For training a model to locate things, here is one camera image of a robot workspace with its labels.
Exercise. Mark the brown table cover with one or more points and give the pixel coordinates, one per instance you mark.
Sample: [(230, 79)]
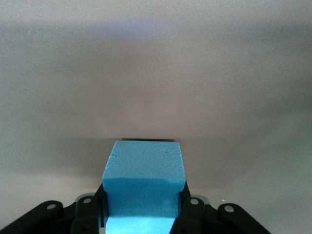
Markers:
[(156, 73)]

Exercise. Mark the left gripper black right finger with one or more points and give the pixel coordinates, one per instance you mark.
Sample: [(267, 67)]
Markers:
[(195, 217)]

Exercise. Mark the cyan foam block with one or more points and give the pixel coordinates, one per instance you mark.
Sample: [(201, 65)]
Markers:
[(143, 165)]

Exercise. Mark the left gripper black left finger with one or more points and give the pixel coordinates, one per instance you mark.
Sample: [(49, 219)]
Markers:
[(85, 214)]

